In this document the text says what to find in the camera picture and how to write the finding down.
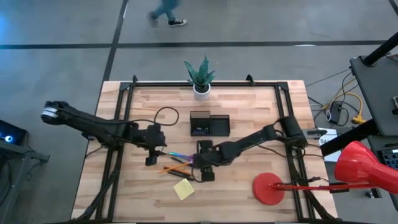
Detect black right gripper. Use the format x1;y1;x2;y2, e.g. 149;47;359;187
192;139;233;183

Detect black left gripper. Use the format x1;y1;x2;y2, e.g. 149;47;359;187
132;123;170;167

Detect purple-handled scissors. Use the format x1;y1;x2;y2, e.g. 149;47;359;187
167;151;195;162

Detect black pen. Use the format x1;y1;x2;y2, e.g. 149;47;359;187
169;156;188;166
167;169;196;182

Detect yellow sticky note pad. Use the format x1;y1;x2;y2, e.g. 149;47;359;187
173;178;195;202

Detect black mesh desk organizer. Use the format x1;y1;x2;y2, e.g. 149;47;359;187
190;110;231;138

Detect white plant pot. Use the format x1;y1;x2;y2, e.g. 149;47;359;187
192;83;211;101

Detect red desk lamp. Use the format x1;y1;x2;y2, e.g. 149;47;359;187
252;140;398;207

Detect green spiky plant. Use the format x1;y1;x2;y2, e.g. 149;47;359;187
183;55;216;90

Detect white paper sheet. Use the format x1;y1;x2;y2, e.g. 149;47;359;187
318;127;341;163

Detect black metal stand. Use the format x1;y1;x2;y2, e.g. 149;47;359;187
0;139;50;218

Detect person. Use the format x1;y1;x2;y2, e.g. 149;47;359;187
147;0;188;29

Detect black power adapter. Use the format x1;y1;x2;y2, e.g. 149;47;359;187
328;101;343;124

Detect blue-lit black device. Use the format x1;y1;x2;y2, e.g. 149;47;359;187
0;119;28;146

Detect black diagonal beam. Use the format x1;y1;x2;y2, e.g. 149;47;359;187
320;119;381;157

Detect black keyboard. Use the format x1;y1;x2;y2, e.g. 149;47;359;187
377;147;398;171

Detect dark grey desk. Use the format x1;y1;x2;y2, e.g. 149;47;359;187
349;52;398;138

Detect black pole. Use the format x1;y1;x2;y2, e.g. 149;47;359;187
363;30;398;67

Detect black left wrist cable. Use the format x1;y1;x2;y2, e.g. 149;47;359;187
129;106;180;128

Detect black aluminium table frame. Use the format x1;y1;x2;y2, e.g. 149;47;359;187
95;74;330;224

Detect small black handle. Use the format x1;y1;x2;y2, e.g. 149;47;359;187
303;128;328;137

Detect yellow cable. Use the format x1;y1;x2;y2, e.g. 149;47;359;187
322;91;367;124

